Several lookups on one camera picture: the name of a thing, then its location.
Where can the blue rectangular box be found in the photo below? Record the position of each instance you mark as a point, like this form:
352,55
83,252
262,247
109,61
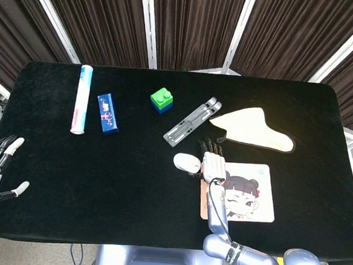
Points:
107,114

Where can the black velvet tablecloth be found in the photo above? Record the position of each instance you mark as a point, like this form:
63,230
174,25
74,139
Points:
130,181

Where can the white partition frame post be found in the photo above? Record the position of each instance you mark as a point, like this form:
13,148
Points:
343,47
149,27
238,33
54,21

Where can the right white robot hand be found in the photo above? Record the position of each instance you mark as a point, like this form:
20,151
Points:
213,165

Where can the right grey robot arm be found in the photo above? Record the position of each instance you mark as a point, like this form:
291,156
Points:
219,217

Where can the cream yellow oven mitt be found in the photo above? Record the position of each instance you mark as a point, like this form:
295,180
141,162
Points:
249,125

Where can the grey robot torso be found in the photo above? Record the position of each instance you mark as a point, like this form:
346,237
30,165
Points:
158,263

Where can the white rolled tube blue print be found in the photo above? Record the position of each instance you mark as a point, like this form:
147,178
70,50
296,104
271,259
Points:
81,101

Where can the green and blue building block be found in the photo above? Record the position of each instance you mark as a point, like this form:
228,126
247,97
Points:
161,99

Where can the cartoon girl mouse pad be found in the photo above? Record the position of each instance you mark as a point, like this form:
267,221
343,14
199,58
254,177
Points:
259,202

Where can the white computer mouse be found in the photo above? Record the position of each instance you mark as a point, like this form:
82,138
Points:
185,162

